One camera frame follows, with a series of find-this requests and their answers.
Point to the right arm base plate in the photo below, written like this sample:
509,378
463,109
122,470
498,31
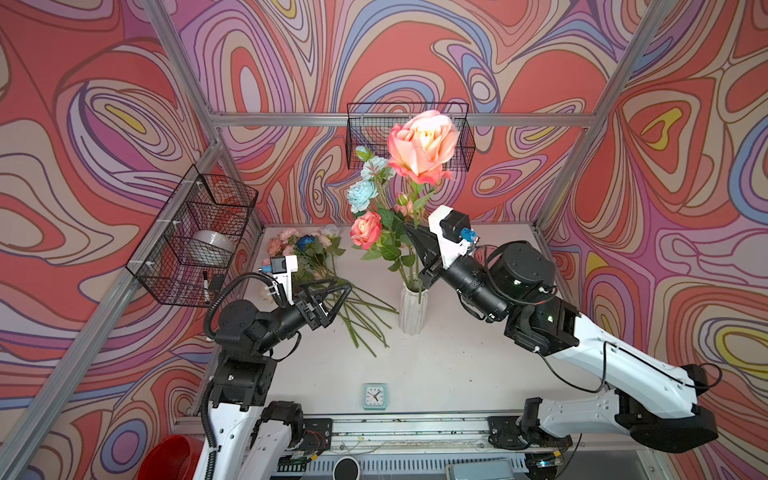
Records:
515,434

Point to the red pink rose stem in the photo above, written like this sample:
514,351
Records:
381,234

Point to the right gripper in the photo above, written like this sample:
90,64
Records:
429,255

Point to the pink carnation flower stem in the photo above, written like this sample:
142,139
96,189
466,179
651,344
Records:
405,206

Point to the white bowl in basket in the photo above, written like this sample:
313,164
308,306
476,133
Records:
210,248

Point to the red bucket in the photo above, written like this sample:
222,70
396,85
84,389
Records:
174,458

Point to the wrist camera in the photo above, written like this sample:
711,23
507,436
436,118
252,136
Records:
281,270
455,237

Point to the pale blue flower stem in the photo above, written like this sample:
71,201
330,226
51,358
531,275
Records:
372,191

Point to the aluminium mounting rail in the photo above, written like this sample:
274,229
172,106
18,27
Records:
412,433

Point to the small teal clock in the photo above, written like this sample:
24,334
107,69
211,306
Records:
375,396

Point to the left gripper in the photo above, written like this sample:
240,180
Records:
329,319

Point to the black white round cup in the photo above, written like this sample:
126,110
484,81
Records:
347,468

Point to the pile of artificial flowers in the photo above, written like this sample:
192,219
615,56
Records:
317,253

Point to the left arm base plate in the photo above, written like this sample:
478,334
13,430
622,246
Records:
314,436

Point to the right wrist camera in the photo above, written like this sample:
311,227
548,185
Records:
455,237

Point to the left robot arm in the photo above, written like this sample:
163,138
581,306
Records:
245,435

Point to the black wire basket back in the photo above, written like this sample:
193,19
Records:
369,124

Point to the black wire basket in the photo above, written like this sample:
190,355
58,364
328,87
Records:
202,201
369,124

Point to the large peach rose stem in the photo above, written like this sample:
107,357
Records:
420,151

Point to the white ribbed vase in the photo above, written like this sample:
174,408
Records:
412,311

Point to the grey box at bottom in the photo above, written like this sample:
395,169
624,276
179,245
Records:
483,470

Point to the black marker in basket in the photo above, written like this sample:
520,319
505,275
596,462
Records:
205,288

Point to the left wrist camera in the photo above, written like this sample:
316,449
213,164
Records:
281,270

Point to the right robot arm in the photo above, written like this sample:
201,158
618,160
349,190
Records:
652,402

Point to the black wire basket left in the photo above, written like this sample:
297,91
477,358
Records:
202,201

